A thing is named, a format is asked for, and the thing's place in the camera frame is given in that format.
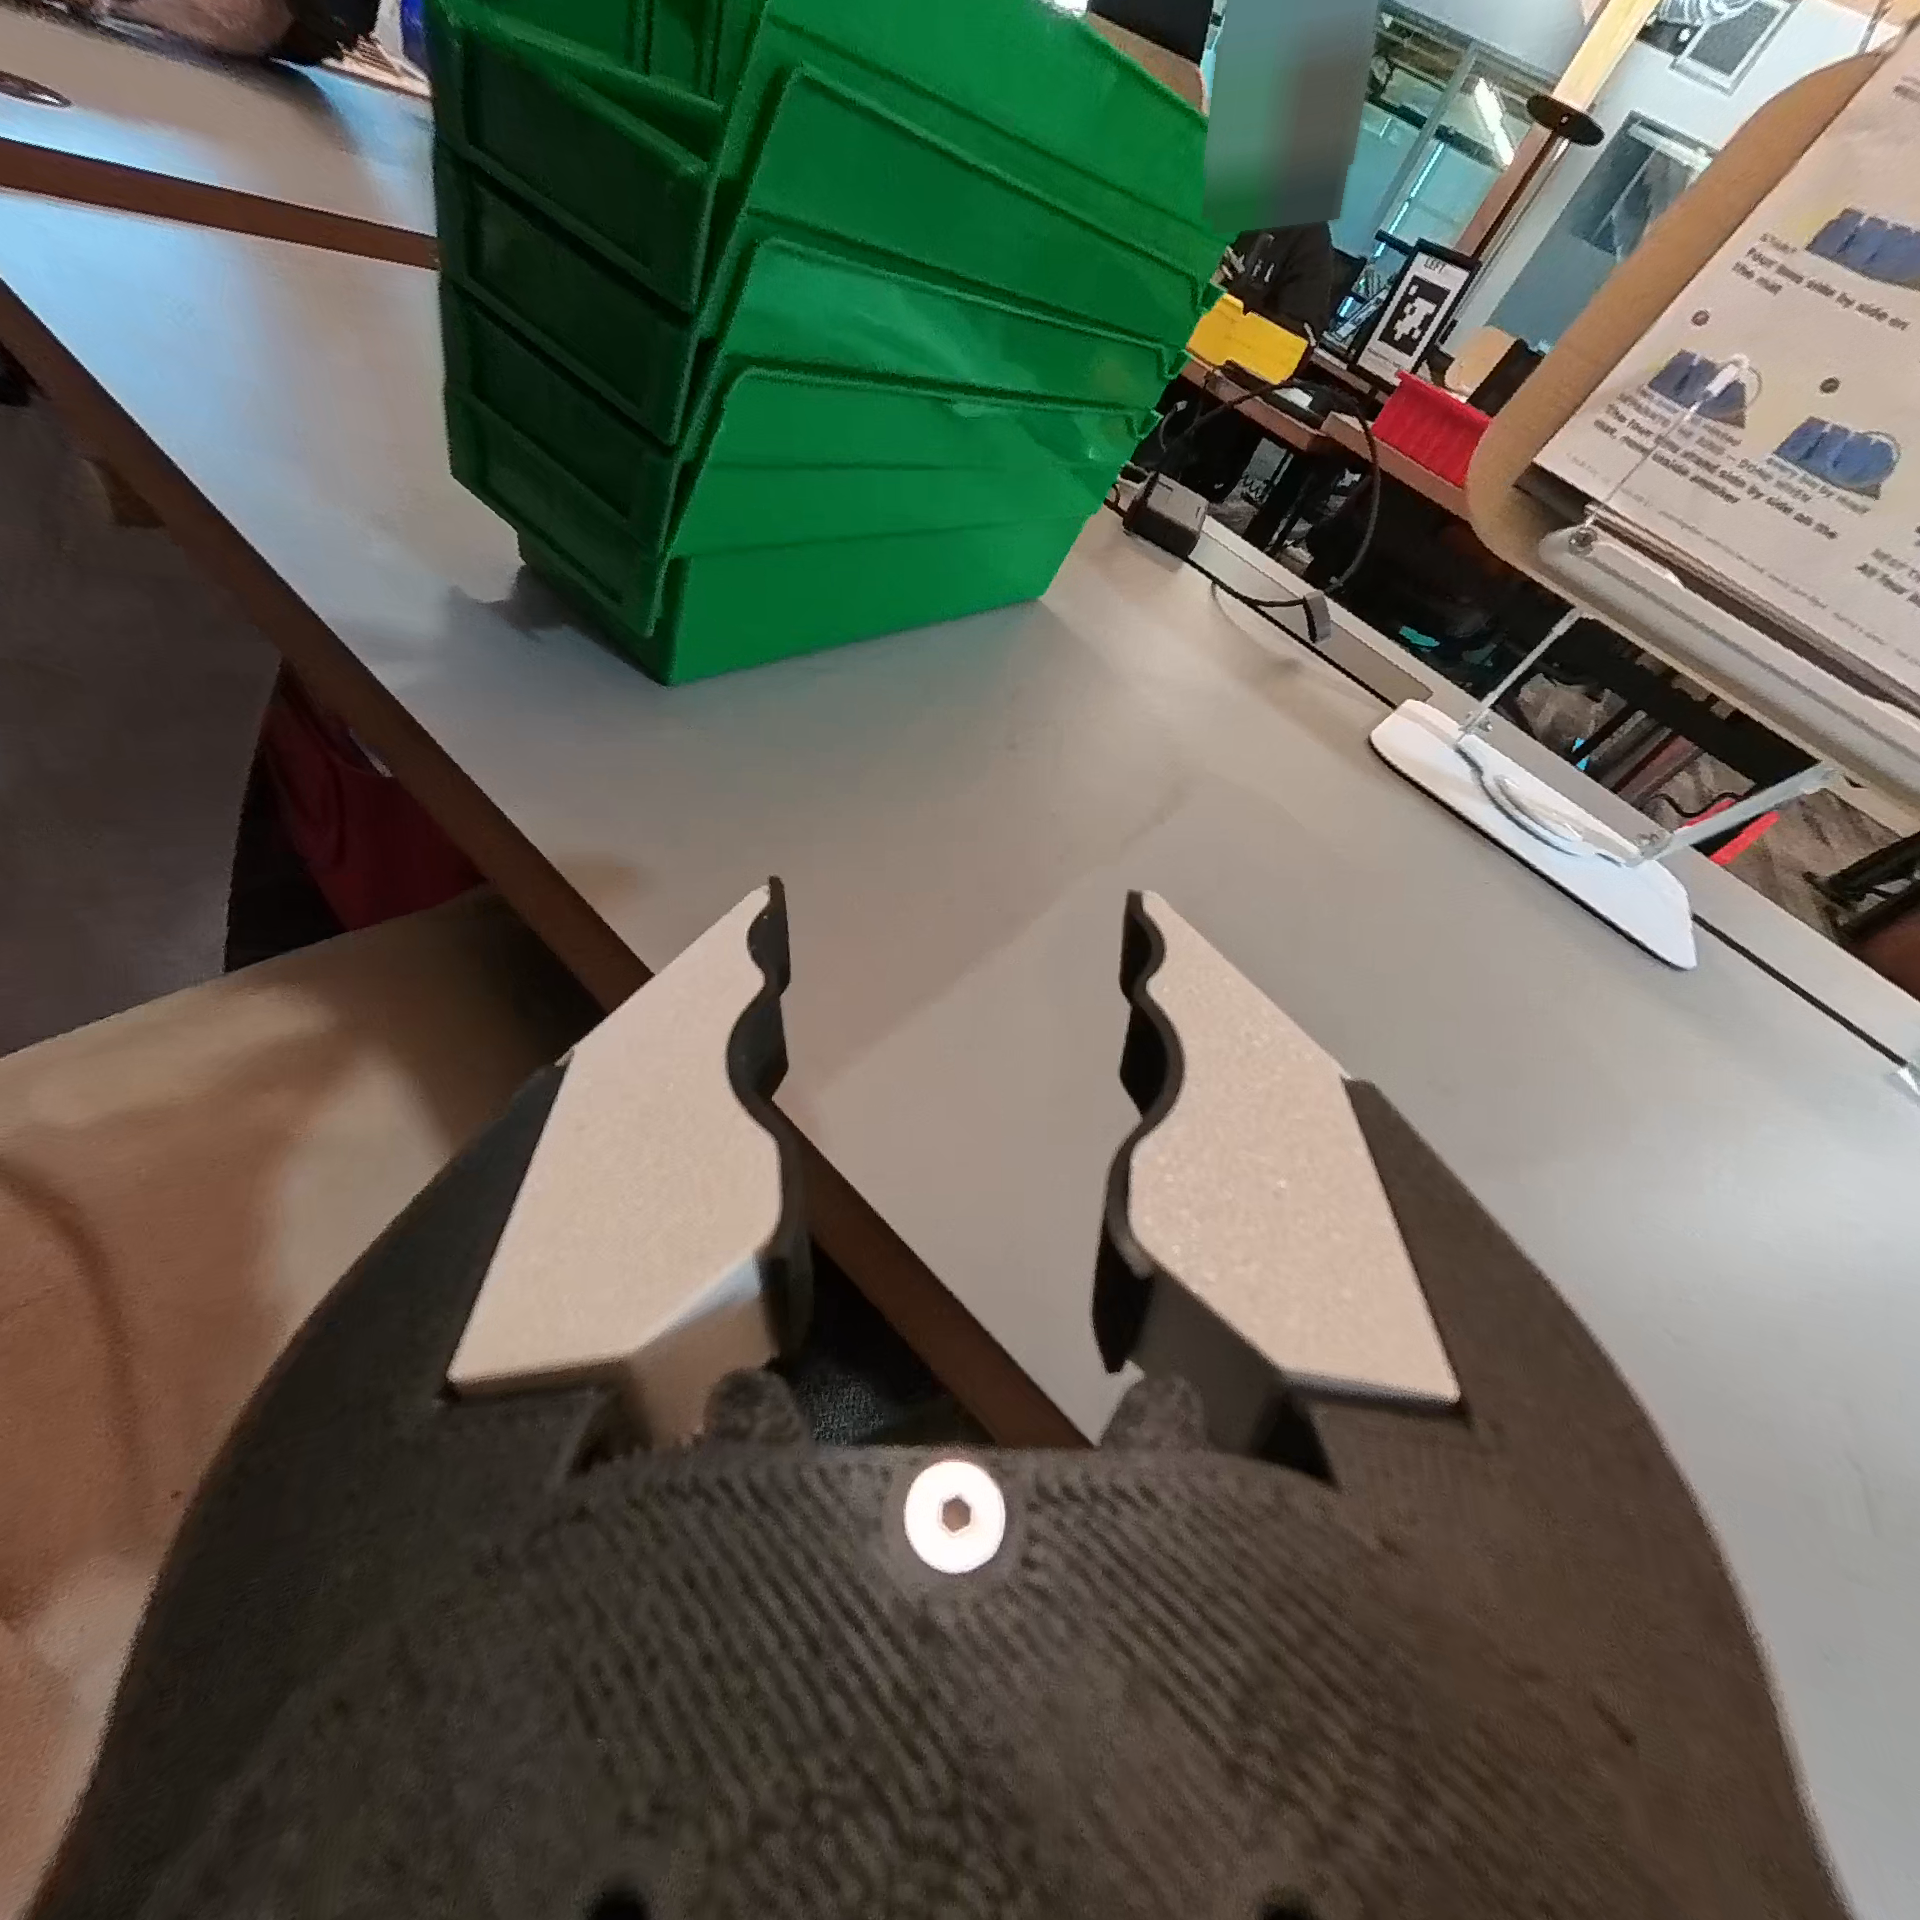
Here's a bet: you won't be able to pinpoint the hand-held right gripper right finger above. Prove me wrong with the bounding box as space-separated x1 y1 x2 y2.
1094 887 1465 1440

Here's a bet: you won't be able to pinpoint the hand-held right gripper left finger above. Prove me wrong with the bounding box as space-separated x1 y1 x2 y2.
445 875 821 1450

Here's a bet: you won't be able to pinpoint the grey desk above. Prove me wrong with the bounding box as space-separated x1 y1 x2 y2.
0 180 1920 1920

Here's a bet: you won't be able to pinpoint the dark red cloth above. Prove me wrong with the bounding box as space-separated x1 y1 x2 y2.
224 673 482 970

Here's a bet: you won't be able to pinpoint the white stand with wooden board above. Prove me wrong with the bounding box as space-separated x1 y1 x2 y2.
1368 29 1920 970

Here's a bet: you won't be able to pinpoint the person's beige trouser leg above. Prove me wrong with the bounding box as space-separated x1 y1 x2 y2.
0 884 633 1920

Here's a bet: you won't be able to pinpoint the background wooden table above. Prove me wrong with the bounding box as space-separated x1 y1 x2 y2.
1184 351 1488 519

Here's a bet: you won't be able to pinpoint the red plastic bin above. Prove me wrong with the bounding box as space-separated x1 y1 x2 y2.
1373 372 1502 482

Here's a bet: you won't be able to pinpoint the yellow plastic bin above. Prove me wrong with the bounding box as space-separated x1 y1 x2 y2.
1188 291 1309 369

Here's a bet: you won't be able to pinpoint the black and white marker sign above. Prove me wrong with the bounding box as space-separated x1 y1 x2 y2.
1356 240 1485 383

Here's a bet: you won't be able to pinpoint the printed instruction sheet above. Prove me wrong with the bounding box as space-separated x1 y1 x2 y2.
1522 36 1920 661

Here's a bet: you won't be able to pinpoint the brown pole with black disc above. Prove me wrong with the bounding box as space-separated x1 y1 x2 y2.
1476 0 1630 258

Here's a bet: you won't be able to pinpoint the wooden board on small stand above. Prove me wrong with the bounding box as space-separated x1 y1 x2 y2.
1087 0 1211 108

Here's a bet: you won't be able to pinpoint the black cable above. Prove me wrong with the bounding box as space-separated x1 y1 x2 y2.
1206 403 1391 647

